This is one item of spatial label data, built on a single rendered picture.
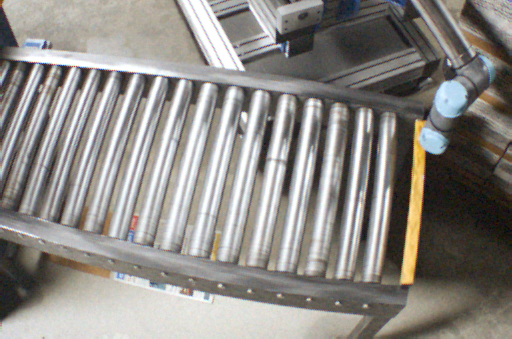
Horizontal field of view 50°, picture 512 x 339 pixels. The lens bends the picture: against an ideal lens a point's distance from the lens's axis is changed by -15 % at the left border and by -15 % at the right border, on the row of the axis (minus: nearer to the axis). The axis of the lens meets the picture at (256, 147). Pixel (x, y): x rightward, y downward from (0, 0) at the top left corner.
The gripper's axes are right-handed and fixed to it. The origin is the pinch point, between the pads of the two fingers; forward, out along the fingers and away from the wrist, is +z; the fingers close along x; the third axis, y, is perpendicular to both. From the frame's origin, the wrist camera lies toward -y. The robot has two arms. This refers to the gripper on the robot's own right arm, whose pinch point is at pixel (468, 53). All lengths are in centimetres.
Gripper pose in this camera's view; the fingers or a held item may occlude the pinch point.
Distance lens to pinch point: 167.1
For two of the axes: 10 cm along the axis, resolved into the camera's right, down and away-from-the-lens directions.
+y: 0.0, -4.9, -8.7
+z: 5.1, -7.5, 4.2
